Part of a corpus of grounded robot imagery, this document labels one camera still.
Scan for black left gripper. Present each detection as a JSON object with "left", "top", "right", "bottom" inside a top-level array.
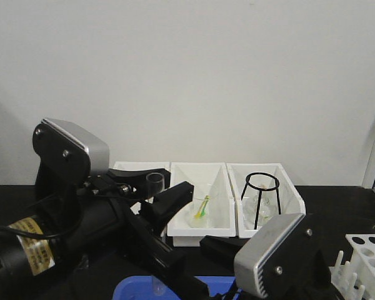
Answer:
[{"left": 86, "top": 168, "right": 194, "bottom": 291}]

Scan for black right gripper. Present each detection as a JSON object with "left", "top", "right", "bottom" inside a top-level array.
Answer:
[{"left": 199, "top": 236, "right": 341, "bottom": 299}]

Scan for clear glass test tube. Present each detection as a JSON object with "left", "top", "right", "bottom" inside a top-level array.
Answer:
[{"left": 146, "top": 172, "right": 166, "bottom": 296}]

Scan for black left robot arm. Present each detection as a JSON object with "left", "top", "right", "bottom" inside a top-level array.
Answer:
[{"left": 0, "top": 168, "right": 209, "bottom": 299}]

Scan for white test tube rack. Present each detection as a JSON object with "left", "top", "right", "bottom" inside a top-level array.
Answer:
[{"left": 329, "top": 234, "right": 375, "bottom": 299}]

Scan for middle white storage bin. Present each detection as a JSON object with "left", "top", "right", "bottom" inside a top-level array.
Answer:
[{"left": 167, "top": 162, "right": 236, "bottom": 247}]

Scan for white storage bin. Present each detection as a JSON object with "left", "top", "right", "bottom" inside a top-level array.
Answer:
[
  {"left": 226, "top": 163, "right": 306, "bottom": 238},
  {"left": 113, "top": 161, "right": 171, "bottom": 213},
  {"left": 167, "top": 162, "right": 236, "bottom": 247}
]

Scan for beaker in middle bin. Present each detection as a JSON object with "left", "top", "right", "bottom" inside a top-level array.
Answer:
[{"left": 186, "top": 183, "right": 218, "bottom": 229}]

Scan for left white storage bin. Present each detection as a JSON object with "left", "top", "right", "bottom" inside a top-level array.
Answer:
[{"left": 113, "top": 161, "right": 171, "bottom": 213}]

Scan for yellow green stirrers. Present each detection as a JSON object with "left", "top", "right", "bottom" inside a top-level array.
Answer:
[{"left": 194, "top": 195, "right": 211, "bottom": 219}]

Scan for glass flask in right bin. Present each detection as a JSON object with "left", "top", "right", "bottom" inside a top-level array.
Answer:
[{"left": 242, "top": 186, "right": 278, "bottom": 229}]

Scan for right white storage bin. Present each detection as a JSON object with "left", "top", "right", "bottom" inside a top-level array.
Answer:
[{"left": 226, "top": 163, "right": 306, "bottom": 238}]

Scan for blue plastic tray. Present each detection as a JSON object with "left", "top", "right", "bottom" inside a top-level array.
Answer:
[{"left": 112, "top": 271, "right": 235, "bottom": 299}]

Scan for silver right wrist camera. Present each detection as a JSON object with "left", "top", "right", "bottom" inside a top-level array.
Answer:
[{"left": 233, "top": 214, "right": 332, "bottom": 298}]

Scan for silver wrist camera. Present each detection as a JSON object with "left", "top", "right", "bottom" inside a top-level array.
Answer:
[
  {"left": 233, "top": 214, "right": 332, "bottom": 298},
  {"left": 32, "top": 117, "right": 109, "bottom": 186}
]

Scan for black wire tripod stand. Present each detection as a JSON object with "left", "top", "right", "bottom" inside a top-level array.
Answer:
[{"left": 241, "top": 172, "right": 282, "bottom": 230}]

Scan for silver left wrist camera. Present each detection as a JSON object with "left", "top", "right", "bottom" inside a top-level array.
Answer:
[{"left": 32, "top": 117, "right": 109, "bottom": 186}]

